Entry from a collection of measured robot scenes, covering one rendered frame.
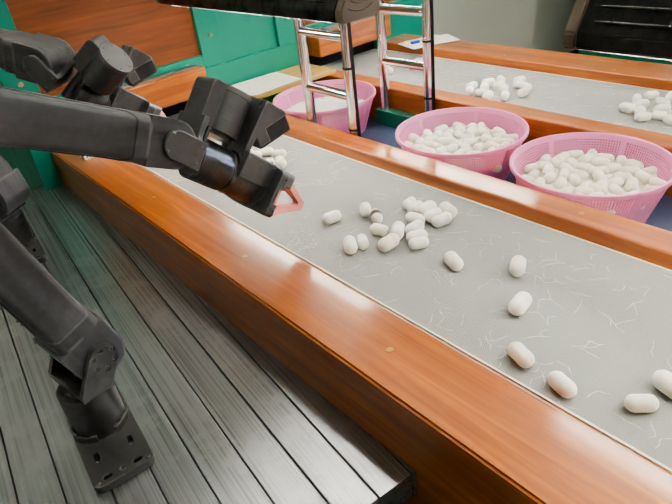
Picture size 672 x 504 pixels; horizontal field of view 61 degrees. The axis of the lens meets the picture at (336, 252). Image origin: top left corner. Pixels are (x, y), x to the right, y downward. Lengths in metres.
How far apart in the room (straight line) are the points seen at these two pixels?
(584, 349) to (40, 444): 0.66
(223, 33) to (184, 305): 0.94
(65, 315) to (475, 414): 0.44
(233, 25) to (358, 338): 1.20
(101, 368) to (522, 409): 0.46
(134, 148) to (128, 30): 0.94
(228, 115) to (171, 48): 0.90
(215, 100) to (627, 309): 0.56
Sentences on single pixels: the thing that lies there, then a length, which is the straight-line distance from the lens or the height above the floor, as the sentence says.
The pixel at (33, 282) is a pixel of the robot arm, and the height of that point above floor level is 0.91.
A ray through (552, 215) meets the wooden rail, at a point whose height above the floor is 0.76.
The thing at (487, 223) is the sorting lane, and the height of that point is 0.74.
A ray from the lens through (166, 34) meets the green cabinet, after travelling 1.63.
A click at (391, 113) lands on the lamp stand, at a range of 1.51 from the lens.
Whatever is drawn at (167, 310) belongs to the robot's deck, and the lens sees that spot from 0.96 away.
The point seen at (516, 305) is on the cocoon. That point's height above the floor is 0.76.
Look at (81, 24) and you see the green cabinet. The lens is 1.55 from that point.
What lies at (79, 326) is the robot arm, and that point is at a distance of 0.69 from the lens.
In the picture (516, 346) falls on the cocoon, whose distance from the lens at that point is 0.67.
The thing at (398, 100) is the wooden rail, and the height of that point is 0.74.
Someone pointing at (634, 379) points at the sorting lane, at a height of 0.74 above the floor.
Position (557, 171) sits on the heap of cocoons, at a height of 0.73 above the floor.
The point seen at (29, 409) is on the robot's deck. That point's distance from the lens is 0.89.
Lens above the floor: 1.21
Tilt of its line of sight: 32 degrees down
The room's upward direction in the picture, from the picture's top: 8 degrees counter-clockwise
